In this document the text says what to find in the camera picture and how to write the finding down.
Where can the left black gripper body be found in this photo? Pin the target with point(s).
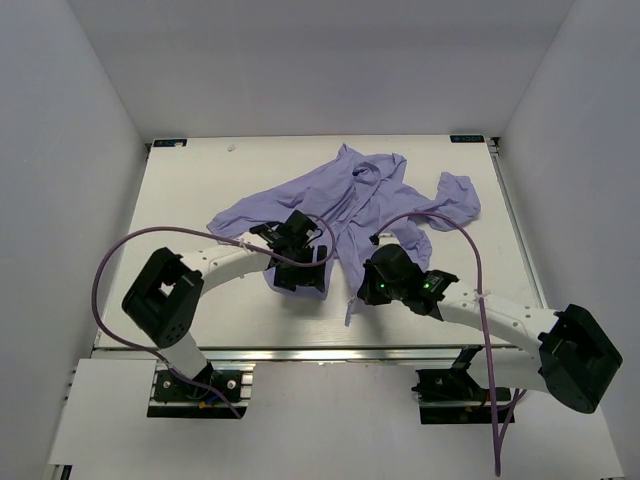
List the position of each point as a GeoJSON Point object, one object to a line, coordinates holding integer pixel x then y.
{"type": "Point", "coordinates": [297, 275]}

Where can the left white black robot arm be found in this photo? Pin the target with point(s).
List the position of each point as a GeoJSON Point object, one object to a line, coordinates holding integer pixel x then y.
{"type": "Point", "coordinates": [163, 298]}

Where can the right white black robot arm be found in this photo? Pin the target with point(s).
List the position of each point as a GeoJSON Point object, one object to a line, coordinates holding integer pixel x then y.
{"type": "Point", "coordinates": [563, 353]}

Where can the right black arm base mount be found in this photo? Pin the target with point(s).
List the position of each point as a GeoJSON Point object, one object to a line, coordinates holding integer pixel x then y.
{"type": "Point", "coordinates": [451, 397]}

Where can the right blue table label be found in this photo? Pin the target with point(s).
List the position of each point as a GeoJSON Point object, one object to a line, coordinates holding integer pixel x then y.
{"type": "Point", "coordinates": [463, 139]}

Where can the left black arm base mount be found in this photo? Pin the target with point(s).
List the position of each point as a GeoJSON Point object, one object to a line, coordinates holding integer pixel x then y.
{"type": "Point", "coordinates": [172, 398]}

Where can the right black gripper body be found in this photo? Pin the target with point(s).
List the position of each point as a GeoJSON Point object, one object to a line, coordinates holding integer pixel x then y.
{"type": "Point", "coordinates": [377, 291]}

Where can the blue table label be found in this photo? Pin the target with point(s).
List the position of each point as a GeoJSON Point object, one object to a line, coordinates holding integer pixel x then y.
{"type": "Point", "coordinates": [169, 143]}
{"type": "Point", "coordinates": [463, 139]}

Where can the lavender purple jacket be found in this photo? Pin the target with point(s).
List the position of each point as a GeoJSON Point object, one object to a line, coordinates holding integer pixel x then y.
{"type": "Point", "coordinates": [358, 195]}

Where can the left blue table label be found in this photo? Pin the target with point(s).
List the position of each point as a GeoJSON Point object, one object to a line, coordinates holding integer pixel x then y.
{"type": "Point", "coordinates": [169, 143]}

